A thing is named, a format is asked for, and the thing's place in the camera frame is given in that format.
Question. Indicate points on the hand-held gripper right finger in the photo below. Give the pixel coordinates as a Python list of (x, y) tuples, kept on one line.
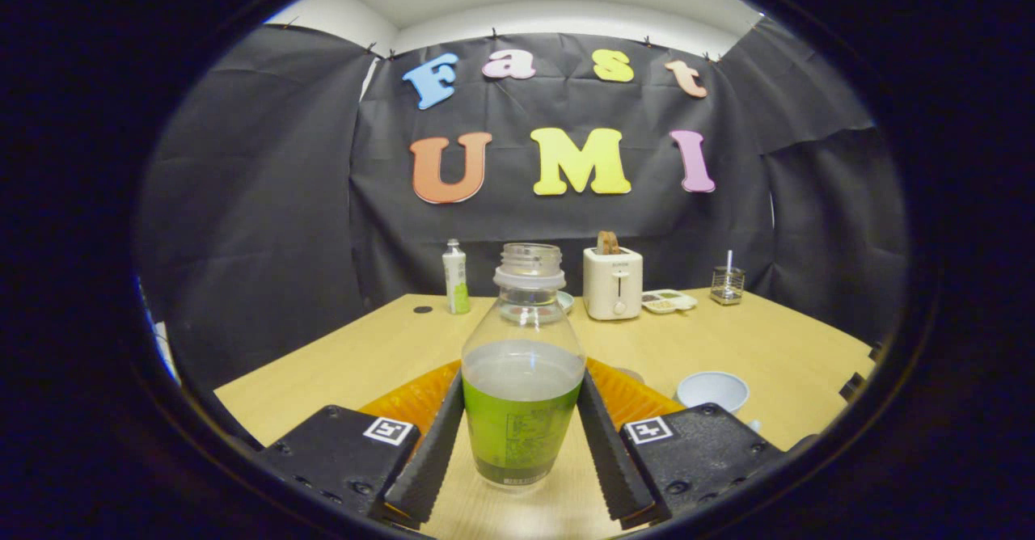
[(606, 459)]

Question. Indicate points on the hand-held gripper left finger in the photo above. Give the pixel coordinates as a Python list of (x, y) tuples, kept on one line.
[(433, 459)]

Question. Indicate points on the clear juice bottle green label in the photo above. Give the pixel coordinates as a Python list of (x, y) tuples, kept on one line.
[(521, 427)]

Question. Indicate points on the grey-blue cup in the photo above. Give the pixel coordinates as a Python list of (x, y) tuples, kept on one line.
[(711, 390)]

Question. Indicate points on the white bottle green label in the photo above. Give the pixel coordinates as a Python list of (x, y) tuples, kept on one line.
[(456, 281)]

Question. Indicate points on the pale green plate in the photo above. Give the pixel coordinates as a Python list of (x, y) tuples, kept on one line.
[(567, 301)]

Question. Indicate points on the white divided dish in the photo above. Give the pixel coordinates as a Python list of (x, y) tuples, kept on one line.
[(667, 301)]

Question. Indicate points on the white toaster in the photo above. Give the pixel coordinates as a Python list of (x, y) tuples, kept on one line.
[(612, 285)]

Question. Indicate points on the brown bread slice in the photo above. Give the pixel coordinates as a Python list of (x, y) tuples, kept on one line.
[(607, 242)]

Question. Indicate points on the black table clamp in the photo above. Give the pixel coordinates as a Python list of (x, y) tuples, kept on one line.
[(853, 385)]

